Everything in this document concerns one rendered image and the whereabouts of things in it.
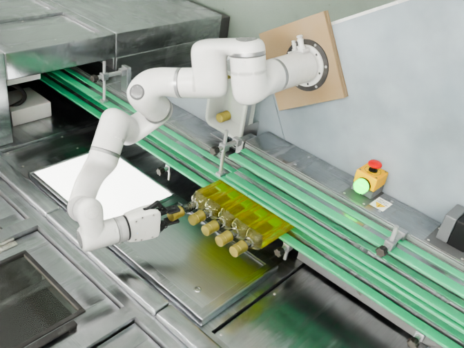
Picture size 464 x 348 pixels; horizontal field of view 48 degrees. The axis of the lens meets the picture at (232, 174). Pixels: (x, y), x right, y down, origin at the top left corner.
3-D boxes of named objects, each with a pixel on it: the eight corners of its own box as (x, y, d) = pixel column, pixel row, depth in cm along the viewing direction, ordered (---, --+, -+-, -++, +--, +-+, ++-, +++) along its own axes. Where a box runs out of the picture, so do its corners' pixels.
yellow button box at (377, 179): (362, 180, 161) (350, 188, 156) (369, 159, 157) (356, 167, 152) (382, 191, 157) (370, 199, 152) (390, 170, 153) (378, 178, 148)
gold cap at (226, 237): (224, 237, 157) (213, 243, 154) (225, 228, 155) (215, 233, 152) (233, 243, 155) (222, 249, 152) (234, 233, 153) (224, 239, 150)
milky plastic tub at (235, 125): (220, 117, 194) (204, 122, 188) (228, 59, 182) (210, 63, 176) (256, 136, 185) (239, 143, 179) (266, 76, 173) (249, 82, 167)
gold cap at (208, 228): (210, 226, 159) (200, 232, 156) (211, 217, 157) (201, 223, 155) (219, 233, 158) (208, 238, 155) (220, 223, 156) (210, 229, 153)
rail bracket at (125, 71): (134, 90, 219) (88, 102, 204) (136, 51, 210) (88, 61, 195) (141, 94, 217) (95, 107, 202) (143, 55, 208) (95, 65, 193)
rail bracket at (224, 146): (230, 166, 179) (205, 178, 171) (237, 122, 170) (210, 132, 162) (237, 170, 177) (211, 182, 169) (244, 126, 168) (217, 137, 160)
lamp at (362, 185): (355, 187, 154) (349, 190, 152) (358, 175, 152) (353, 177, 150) (368, 194, 152) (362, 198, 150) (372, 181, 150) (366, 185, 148)
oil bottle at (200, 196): (232, 185, 183) (187, 207, 168) (234, 171, 180) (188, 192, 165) (244, 192, 180) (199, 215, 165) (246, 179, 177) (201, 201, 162)
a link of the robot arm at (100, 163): (124, 156, 147) (101, 228, 144) (109, 156, 158) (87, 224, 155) (96, 146, 142) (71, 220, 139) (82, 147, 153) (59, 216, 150)
